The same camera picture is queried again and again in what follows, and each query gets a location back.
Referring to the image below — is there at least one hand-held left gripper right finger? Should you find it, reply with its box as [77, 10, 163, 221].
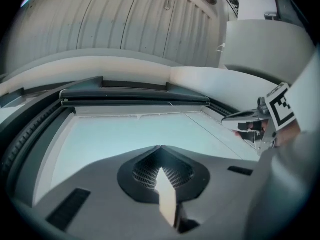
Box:
[160, 145, 260, 238]

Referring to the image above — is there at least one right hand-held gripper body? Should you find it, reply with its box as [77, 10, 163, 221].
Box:
[256, 82, 297, 157]

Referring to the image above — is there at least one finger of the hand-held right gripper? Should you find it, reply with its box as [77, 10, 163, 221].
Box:
[228, 110, 261, 117]
[221, 115, 270, 131]

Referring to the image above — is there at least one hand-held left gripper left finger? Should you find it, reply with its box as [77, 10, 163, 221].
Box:
[34, 145, 174, 237]

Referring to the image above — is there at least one person's right forearm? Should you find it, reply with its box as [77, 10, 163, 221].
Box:
[274, 120, 302, 148]

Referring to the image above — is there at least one person's right hand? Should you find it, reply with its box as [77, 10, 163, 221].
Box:
[234, 120, 268, 137]

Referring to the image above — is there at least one white partition panel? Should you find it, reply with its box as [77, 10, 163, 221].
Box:
[219, 18, 316, 85]

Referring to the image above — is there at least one dark window frame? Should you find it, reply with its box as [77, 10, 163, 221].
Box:
[0, 75, 242, 195]

